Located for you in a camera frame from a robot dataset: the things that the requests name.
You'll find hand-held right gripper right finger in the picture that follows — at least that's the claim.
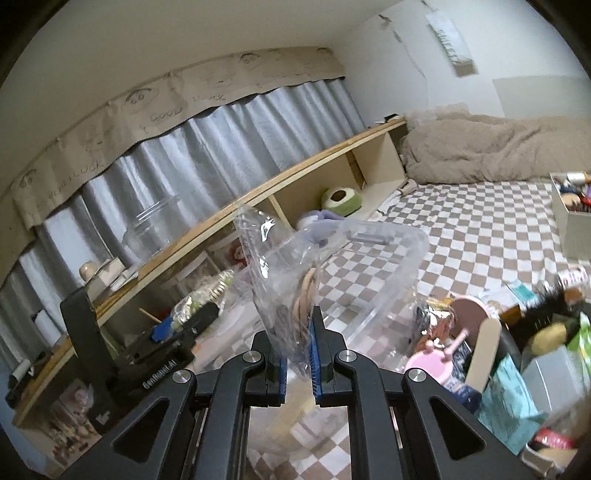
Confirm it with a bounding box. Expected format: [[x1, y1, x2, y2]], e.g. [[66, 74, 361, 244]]
[[308, 305, 532, 480]]

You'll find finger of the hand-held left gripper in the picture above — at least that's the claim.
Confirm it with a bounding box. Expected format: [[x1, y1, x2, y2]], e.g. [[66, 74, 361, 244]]
[[178, 302, 221, 340], [134, 320, 185, 356]]

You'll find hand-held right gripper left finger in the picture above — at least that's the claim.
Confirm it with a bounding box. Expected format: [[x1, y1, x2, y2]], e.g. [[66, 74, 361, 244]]
[[60, 332, 288, 480]]

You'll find clear bag of beads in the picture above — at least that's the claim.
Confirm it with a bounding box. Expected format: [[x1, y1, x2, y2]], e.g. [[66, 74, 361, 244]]
[[171, 270, 237, 334]]

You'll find crinkled clear plastic bag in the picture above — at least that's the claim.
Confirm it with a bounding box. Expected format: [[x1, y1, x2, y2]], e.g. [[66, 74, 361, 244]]
[[233, 205, 325, 462]]

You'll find pink bunny phone holder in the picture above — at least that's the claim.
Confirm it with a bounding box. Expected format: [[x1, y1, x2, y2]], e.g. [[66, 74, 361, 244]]
[[404, 330, 472, 387]]

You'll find plush keychain bundle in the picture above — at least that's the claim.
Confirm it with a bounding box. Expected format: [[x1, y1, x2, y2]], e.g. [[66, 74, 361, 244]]
[[413, 300, 458, 348]]

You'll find clear plastic container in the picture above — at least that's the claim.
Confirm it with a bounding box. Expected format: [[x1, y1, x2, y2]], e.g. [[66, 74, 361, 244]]
[[245, 217, 431, 371]]

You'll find pink brown round toy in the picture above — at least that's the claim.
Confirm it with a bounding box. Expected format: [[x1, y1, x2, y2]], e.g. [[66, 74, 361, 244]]
[[450, 295, 500, 334]]

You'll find teal wet wipes pack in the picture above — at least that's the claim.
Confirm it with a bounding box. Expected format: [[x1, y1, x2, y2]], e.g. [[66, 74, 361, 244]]
[[478, 355, 549, 442]]

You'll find white paper roll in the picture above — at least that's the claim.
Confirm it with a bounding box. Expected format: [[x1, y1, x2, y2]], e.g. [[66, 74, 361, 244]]
[[32, 309, 64, 348]]

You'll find white dressed doll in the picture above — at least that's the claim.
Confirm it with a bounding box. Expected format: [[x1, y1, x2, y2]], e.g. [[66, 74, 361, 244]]
[[46, 383, 108, 459]]

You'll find small white box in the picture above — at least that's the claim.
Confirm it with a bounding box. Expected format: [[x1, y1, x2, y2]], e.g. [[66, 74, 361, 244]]
[[88, 258, 140, 297]]

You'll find red dressed doll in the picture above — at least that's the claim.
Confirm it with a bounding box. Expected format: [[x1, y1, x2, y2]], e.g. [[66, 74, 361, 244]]
[[228, 242, 250, 269]]

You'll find clear plastic dome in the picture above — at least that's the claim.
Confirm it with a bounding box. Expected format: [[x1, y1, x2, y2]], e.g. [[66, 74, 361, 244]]
[[122, 194, 184, 251]]

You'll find purple plush toy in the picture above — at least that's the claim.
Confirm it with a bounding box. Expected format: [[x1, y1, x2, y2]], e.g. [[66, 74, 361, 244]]
[[295, 210, 352, 246]]

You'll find dark blue dotted bottle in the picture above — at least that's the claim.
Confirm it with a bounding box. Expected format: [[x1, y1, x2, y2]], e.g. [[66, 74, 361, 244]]
[[445, 348, 481, 403]]

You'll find grey window curtain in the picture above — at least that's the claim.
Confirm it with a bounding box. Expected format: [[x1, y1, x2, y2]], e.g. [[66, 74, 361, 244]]
[[0, 76, 366, 370]]

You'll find beige wooden paddle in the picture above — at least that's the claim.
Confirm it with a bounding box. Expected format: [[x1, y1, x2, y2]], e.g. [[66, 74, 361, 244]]
[[464, 318, 502, 394]]

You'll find wooden shelf unit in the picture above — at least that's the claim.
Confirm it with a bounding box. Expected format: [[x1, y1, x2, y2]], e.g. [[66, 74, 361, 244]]
[[9, 117, 409, 430]]

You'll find beige printed valance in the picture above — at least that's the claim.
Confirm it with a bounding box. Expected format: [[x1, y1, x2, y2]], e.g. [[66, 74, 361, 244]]
[[11, 46, 347, 232]]

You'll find yellow sponge ball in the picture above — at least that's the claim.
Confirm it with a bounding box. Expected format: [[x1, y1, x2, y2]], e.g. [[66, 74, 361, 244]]
[[529, 323, 571, 357]]

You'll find translucent white plastic box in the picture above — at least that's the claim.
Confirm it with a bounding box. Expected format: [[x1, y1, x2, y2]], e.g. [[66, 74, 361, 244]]
[[522, 346, 588, 417]]

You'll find black feather puff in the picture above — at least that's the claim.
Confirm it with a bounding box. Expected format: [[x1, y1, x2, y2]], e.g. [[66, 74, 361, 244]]
[[522, 286, 588, 334]]

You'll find red flat packet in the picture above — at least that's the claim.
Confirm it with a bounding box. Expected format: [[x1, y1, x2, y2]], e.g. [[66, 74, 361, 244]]
[[526, 427, 579, 452]]

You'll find green snack packet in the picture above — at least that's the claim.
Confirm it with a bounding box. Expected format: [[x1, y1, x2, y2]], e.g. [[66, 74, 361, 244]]
[[566, 314, 591, 366]]

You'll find small printed can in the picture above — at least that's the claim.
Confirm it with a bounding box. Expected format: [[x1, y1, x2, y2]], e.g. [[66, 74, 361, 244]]
[[556, 268, 591, 292]]

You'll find beige duvet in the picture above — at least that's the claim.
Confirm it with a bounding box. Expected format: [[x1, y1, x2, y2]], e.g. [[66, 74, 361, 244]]
[[402, 104, 591, 186]]

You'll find white storage box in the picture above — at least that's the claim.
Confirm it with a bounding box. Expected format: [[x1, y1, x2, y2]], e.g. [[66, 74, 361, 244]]
[[549, 172, 591, 265]]

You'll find pile of cosmetics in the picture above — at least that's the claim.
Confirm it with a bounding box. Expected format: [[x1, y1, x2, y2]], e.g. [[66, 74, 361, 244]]
[[554, 171, 591, 213]]

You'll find grey headboard panel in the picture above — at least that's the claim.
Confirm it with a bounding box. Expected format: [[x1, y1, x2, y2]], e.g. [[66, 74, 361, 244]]
[[492, 76, 591, 126]]

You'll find white paper bag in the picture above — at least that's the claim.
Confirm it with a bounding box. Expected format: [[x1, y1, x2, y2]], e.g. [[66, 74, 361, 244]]
[[425, 9, 479, 77]]

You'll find thin wall cable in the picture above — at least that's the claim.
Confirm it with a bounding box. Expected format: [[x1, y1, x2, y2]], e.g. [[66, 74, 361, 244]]
[[379, 14, 426, 85]]

